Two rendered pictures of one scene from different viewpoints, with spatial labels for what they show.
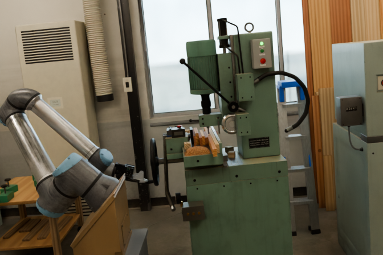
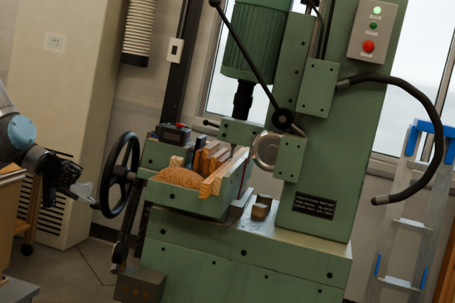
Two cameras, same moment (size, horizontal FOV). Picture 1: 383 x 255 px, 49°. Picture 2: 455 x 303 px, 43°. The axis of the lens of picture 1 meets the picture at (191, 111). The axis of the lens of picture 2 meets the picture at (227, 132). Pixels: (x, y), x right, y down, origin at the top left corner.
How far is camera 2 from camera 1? 83 cm
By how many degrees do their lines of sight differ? 10
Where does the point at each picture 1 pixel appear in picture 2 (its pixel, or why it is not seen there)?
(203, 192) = (172, 259)
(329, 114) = not seen: outside the picture
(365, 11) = not seen: outside the picture
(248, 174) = (267, 258)
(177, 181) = not seen: hidden behind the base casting
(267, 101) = (356, 130)
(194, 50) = not seen: outside the picture
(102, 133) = (116, 115)
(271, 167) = (316, 262)
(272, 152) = (333, 232)
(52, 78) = (62, 2)
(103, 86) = (135, 40)
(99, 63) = (140, 2)
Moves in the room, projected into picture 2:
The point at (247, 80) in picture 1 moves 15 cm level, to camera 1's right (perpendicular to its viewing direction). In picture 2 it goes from (323, 74) to (380, 86)
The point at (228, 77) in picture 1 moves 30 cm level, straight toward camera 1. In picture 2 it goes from (296, 61) to (273, 56)
